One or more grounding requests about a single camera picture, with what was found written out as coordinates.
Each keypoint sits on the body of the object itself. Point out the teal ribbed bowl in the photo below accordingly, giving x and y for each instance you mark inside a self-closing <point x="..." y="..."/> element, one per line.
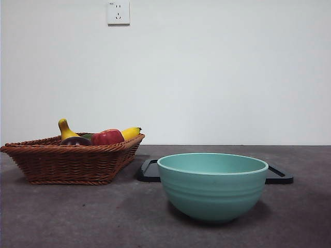
<point x="212" y="196"/>

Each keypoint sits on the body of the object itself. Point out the dark purple plum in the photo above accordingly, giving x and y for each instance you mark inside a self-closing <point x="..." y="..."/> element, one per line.
<point x="75" y="141"/>

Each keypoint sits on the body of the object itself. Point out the black rectangular tray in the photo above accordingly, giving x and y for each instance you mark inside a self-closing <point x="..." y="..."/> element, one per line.
<point x="149" y="177"/>

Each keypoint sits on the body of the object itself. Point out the red apple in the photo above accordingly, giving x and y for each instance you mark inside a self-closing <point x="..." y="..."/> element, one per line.
<point x="107" y="137"/>

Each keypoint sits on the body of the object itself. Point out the green avocado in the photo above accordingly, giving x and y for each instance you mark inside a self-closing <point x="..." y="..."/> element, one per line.
<point x="88" y="136"/>

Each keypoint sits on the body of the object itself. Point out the yellow banana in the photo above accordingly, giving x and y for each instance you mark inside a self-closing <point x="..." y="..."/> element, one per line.
<point x="66" y="130"/>

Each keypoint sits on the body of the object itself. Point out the brown wicker basket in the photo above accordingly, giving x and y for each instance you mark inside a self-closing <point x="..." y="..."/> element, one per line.
<point x="64" y="165"/>

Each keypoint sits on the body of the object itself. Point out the white wall socket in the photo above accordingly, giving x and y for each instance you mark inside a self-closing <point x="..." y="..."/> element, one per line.
<point x="118" y="13"/>

